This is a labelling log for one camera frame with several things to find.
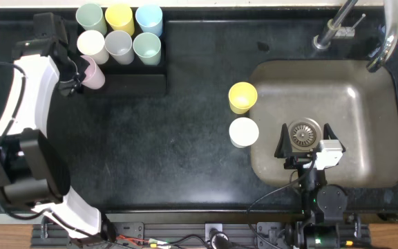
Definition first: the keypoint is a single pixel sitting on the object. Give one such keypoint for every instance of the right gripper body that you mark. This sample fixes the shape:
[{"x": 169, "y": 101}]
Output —
[{"x": 295, "y": 162}]

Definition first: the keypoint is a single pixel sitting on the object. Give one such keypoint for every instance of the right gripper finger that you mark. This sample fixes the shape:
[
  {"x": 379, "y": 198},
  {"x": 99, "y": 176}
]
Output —
[
  {"x": 329, "y": 133},
  {"x": 283, "y": 147}
]

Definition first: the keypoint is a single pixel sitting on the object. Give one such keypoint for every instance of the white cup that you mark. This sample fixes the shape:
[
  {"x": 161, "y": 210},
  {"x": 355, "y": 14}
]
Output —
[
  {"x": 244, "y": 131},
  {"x": 90, "y": 43}
]

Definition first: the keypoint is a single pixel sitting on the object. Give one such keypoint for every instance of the yellow cup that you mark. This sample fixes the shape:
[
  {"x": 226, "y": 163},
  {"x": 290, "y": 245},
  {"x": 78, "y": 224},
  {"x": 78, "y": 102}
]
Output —
[
  {"x": 242, "y": 95},
  {"x": 119, "y": 15}
]

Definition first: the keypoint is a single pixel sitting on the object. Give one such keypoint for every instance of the pink cup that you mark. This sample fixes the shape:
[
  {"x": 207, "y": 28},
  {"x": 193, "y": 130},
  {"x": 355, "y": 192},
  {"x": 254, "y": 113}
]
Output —
[{"x": 95, "y": 77}]

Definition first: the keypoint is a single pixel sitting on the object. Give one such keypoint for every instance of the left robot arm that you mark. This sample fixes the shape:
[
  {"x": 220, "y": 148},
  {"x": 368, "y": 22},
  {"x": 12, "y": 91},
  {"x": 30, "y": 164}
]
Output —
[{"x": 35, "y": 90}]

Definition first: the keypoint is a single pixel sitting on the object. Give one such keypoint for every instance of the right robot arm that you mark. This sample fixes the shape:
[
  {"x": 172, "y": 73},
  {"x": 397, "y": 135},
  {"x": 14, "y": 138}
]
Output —
[{"x": 330, "y": 200}]

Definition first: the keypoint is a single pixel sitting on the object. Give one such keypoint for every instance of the steel sink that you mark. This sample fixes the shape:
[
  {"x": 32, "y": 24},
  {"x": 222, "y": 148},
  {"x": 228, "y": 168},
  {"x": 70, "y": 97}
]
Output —
[{"x": 358, "y": 121}]

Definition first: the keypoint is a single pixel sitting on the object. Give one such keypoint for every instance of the steel tap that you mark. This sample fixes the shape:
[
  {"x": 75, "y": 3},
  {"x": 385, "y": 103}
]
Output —
[{"x": 390, "y": 38}]

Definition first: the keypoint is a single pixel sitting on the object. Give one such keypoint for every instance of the black tray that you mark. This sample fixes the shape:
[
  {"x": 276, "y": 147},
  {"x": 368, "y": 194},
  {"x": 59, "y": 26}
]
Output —
[{"x": 133, "y": 84}]

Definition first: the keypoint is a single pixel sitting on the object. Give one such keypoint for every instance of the green cup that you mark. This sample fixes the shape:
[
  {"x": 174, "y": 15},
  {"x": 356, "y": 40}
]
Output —
[
  {"x": 146, "y": 45},
  {"x": 89, "y": 15}
]

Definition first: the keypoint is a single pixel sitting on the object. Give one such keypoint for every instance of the blue cup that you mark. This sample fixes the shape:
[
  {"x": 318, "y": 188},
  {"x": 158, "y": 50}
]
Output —
[{"x": 149, "y": 17}]

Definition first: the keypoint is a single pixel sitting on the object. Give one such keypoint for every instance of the grey cup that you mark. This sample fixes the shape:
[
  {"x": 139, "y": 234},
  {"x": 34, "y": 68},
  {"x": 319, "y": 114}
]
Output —
[{"x": 119, "y": 43}]

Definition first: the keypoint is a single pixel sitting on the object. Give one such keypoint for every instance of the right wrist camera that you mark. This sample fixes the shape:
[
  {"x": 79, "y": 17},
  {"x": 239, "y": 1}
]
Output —
[{"x": 329, "y": 154}]

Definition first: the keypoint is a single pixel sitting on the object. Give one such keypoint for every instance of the mounting rail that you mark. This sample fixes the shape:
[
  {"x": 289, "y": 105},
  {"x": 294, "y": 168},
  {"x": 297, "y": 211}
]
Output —
[{"x": 185, "y": 231}]

